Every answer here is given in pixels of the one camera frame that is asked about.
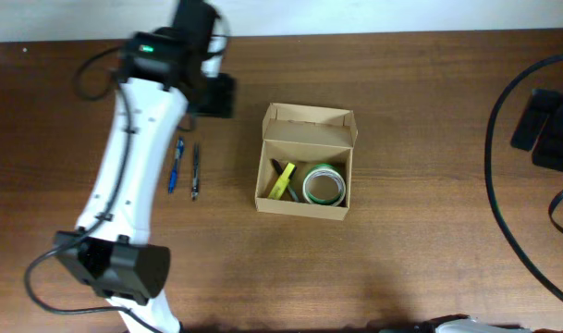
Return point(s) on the open cardboard box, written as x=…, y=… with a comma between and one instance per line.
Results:
x=319, y=141

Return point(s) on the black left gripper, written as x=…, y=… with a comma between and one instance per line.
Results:
x=221, y=97

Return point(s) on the yellow highlighter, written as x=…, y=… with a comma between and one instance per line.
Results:
x=282, y=182

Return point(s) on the black marker pen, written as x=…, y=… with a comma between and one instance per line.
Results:
x=291, y=191

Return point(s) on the white masking tape roll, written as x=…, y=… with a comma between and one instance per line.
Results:
x=325, y=186

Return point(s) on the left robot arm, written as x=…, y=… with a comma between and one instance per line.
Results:
x=161, y=77

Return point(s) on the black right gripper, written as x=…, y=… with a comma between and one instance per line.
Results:
x=554, y=134

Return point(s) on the blue ballpoint pen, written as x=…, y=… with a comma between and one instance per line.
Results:
x=179, y=151

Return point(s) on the green tape roll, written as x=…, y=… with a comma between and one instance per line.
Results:
x=322, y=185

